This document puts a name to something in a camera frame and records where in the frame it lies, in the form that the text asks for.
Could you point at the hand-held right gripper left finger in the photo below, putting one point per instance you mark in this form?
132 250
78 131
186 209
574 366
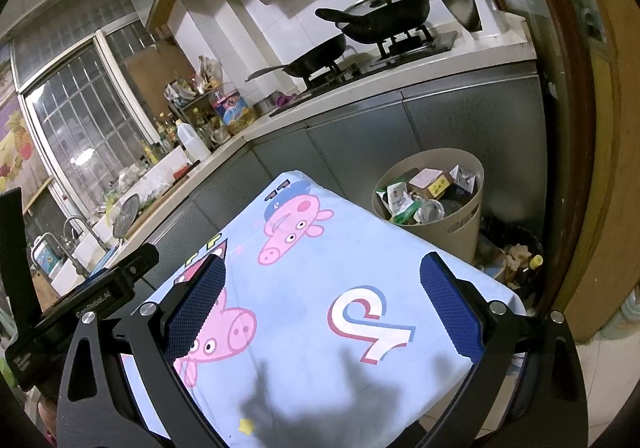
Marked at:
197 308

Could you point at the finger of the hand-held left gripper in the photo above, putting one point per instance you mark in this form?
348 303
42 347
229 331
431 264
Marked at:
12 253

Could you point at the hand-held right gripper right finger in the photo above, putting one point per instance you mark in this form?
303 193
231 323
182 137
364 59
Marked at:
450 308

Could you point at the beige trash bin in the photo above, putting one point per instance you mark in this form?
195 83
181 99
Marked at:
450 233

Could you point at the black trash bin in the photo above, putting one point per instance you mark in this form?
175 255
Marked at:
520 240

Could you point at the blue label white canister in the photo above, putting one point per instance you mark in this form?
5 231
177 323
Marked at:
47 258

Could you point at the wooden cutting board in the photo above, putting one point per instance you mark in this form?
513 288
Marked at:
45 290

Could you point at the curved steel faucet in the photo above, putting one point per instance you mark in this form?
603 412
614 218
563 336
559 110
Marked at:
82 225
70 253

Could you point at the green white packet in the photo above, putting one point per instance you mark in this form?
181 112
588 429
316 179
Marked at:
397 200

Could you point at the pig print blue blanket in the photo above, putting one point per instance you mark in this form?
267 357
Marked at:
325 278

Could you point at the small cardboard box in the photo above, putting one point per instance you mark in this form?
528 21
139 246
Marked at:
430 180

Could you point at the black white carton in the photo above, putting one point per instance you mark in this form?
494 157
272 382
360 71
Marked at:
464 178

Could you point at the barred window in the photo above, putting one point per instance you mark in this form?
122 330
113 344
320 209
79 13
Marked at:
85 128

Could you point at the white plastic tub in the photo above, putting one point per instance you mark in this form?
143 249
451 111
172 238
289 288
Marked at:
160 168

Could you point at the white plastic jug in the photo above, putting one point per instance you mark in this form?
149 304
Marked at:
194 146

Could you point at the pale water jug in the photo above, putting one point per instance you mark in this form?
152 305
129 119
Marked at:
620 323

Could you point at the row of sauce bottles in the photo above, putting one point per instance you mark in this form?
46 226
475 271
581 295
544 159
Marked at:
160 138

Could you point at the large cooking oil bottle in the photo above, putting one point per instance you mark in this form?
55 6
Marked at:
232 111

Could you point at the grey kitchen cabinet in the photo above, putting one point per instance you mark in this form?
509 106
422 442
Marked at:
360 128

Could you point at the cluttered spice rack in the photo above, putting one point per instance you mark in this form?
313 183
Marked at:
195 88

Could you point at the gas stove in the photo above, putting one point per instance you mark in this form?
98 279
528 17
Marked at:
400 48

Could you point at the black frying pan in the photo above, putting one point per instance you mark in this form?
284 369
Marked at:
315 58

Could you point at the large black wok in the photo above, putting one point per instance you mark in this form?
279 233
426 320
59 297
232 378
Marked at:
390 23

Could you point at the fruit print wall poster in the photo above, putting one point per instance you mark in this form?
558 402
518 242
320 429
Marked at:
17 153

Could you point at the wooden door frame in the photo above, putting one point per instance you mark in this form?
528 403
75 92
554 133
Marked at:
595 178

